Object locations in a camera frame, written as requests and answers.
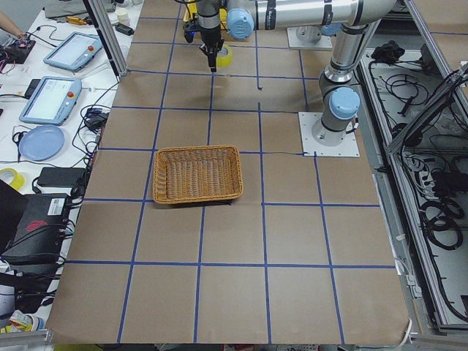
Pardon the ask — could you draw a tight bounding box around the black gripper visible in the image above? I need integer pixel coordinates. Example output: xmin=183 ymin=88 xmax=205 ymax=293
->
xmin=200 ymin=25 xmax=224 ymax=71

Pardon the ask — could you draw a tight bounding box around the yellow tape roll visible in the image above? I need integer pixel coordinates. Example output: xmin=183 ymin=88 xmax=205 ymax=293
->
xmin=0 ymin=168 xmax=25 ymax=191
xmin=216 ymin=45 xmax=233 ymax=68

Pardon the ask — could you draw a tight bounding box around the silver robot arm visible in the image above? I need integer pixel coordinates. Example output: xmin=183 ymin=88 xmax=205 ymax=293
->
xmin=177 ymin=0 xmax=224 ymax=73
xmin=221 ymin=0 xmax=395 ymax=87

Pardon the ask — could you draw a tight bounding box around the yellow tape roll on desk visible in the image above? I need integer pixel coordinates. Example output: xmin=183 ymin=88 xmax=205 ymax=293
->
xmin=0 ymin=168 xmax=25 ymax=191

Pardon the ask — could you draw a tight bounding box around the brown wicker basket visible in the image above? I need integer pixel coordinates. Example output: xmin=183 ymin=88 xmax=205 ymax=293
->
xmin=152 ymin=145 xmax=244 ymax=205

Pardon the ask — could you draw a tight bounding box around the blue teach pendant far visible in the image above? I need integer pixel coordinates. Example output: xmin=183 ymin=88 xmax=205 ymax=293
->
xmin=43 ymin=31 xmax=102 ymax=72

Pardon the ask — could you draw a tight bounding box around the blue teach pendant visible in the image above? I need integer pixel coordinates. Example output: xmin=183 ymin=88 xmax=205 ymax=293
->
xmin=19 ymin=76 xmax=82 ymax=126
xmin=43 ymin=31 xmax=102 ymax=72

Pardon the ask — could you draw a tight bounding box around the blue teach pendant near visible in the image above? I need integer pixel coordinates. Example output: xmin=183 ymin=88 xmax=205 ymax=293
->
xmin=19 ymin=76 xmax=82 ymax=126

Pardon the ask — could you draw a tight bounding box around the blue plate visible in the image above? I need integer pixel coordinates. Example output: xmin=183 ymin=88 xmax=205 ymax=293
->
xmin=18 ymin=125 xmax=64 ymax=161

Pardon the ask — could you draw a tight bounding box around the black power adapter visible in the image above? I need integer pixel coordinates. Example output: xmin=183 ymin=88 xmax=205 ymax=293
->
xmin=37 ymin=167 xmax=85 ymax=188

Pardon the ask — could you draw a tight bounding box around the black laptop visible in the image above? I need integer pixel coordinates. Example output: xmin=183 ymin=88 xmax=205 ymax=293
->
xmin=1 ymin=181 xmax=71 ymax=265

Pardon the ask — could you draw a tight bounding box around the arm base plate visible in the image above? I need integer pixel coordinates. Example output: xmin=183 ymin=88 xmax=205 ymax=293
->
xmin=298 ymin=112 xmax=360 ymax=157
xmin=287 ymin=26 xmax=333 ymax=51

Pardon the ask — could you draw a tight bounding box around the aluminium frame post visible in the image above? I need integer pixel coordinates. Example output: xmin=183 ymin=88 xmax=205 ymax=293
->
xmin=83 ymin=0 xmax=128 ymax=77

